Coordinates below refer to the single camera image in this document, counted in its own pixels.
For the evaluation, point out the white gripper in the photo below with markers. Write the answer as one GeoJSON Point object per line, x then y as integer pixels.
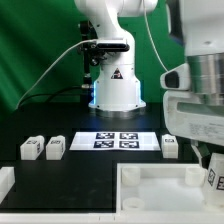
{"type": "Point", "coordinates": [187, 116]}

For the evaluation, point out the white square tabletop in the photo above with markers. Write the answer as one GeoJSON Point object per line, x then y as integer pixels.
{"type": "Point", "coordinates": [162, 188]}

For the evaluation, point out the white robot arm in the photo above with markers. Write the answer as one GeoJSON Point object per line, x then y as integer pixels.
{"type": "Point", "coordinates": [197, 24]}

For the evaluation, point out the white sheet with markers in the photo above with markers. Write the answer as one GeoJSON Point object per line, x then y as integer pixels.
{"type": "Point", "coordinates": [130, 141]}

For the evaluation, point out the white obstacle bar left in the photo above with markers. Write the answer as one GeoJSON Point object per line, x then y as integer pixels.
{"type": "Point", "coordinates": [7, 180]}

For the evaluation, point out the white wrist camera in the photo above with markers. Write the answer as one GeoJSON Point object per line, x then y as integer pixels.
{"type": "Point", "coordinates": [176, 79]}

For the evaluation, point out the black camera on stand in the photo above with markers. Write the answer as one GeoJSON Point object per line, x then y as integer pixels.
{"type": "Point", "coordinates": [93, 55]}

